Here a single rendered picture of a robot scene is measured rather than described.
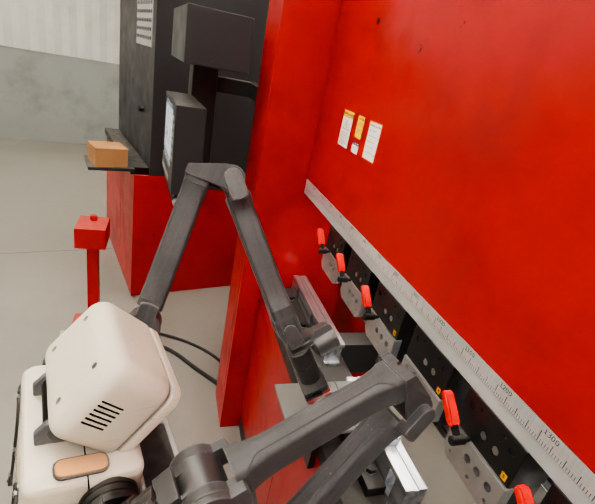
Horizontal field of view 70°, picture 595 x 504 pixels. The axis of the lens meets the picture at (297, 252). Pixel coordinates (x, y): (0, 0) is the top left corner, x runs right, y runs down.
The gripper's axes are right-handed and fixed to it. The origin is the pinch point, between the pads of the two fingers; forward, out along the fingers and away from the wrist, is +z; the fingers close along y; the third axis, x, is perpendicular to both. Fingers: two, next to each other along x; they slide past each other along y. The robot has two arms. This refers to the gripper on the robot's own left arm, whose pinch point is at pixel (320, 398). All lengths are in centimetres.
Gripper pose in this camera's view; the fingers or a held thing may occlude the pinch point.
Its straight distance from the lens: 119.5
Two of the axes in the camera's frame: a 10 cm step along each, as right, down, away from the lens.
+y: -2.6, -4.4, 8.6
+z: 3.1, 8.0, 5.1
